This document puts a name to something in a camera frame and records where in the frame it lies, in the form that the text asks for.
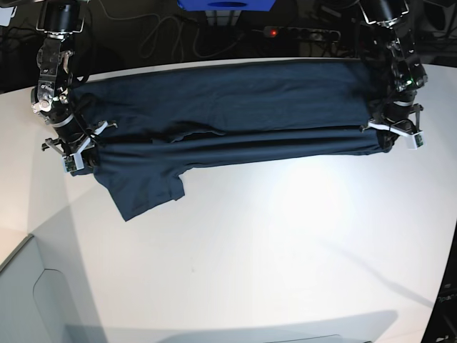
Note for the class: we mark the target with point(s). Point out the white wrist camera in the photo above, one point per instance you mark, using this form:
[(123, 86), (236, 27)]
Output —
[(415, 141), (73, 163)]

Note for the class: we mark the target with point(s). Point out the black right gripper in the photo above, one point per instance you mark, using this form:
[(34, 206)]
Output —
[(72, 139)]

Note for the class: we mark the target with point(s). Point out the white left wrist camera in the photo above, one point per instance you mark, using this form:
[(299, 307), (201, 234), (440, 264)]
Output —
[(415, 141)]

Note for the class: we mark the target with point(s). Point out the blue box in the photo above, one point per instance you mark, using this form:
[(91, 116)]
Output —
[(216, 5)]

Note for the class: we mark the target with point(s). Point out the black power strip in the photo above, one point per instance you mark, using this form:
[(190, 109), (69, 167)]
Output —
[(302, 34)]

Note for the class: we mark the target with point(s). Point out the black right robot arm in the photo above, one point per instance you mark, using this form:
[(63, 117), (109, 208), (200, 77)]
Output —
[(53, 97)]

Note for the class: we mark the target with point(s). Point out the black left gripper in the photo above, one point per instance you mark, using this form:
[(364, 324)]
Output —
[(394, 120)]

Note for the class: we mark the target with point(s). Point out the dark blue T-shirt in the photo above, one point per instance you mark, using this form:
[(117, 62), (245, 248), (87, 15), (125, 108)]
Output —
[(172, 121)]

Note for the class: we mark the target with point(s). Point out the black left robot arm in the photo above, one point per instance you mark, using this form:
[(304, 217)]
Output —
[(400, 70)]

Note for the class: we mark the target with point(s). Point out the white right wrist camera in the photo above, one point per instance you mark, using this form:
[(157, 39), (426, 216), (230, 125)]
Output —
[(73, 163)]

